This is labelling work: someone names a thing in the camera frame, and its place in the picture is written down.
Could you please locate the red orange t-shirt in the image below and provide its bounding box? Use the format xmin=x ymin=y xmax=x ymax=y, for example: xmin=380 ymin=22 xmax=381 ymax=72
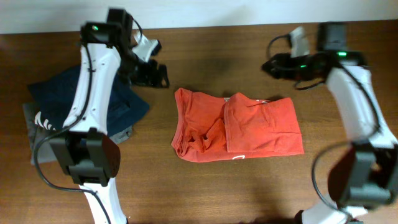
xmin=171 ymin=88 xmax=304 ymax=163

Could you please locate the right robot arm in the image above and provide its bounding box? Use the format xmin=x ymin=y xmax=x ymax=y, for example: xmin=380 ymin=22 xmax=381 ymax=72
xmin=262 ymin=50 xmax=397 ymax=223

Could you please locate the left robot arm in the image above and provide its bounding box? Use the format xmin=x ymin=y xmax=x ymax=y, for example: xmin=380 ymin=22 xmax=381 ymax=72
xmin=49 ymin=22 xmax=169 ymax=223

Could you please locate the folded navy blue t-shirt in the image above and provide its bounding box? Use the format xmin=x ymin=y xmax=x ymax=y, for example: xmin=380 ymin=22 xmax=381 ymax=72
xmin=27 ymin=65 xmax=149 ymax=136

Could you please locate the folded grey t-shirt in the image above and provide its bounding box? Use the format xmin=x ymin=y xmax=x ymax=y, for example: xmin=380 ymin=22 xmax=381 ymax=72
xmin=22 ymin=103 xmax=132 ymax=163

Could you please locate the right black cable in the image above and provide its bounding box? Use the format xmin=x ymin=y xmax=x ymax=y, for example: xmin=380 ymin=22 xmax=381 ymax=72
xmin=266 ymin=33 xmax=382 ymax=218

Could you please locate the black cable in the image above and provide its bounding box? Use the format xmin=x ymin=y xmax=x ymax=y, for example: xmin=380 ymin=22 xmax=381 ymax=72
xmin=32 ymin=18 xmax=144 ymax=224
xmin=266 ymin=33 xmax=382 ymax=218

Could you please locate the left black cable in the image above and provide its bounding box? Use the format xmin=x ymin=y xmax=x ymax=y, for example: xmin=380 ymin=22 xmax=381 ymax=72
xmin=32 ymin=18 xmax=144 ymax=224

